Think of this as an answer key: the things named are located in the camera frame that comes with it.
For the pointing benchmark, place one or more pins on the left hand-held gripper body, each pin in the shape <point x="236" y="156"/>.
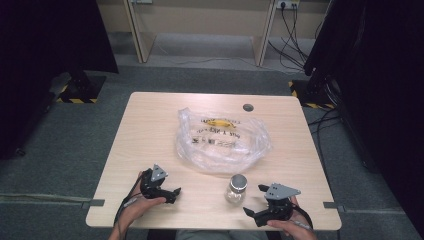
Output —
<point x="150" y="186"/>

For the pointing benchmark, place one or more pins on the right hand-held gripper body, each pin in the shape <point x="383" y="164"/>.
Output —
<point x="280" y="206"/>

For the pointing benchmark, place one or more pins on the person's left hand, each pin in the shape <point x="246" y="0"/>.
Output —
<point x="135" y="208"/>

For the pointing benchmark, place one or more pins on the person's right hand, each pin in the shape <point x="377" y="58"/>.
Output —
<point x="298" y="230"/>

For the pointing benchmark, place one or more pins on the glass jar with silver lid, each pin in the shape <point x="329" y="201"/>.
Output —
<point x="237" y="188"/>

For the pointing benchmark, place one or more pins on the person's grey clothing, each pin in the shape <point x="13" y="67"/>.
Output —
<point x="220" y="235"/>

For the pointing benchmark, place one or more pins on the clear printed plastic bag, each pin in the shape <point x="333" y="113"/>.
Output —
<point x="220" y="146"/>

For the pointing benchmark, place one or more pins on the grey floor tape strip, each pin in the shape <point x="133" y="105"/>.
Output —
<point x="50" y="199"/>
<point x="363" y="210"/>

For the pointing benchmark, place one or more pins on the striped black stand base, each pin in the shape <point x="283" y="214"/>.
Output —
<point x="83" y="90"/>
<point x="310" y="96"/>

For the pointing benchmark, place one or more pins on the black curtain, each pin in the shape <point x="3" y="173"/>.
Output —
<point x="380" y="83"/>
<point x="40" y="66"/>

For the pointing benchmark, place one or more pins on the white background desk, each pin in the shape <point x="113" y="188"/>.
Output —
<point x="206" y="13"/>

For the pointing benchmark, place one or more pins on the white wall power socket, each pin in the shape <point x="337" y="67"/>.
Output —
<point x="287" y="4"/>

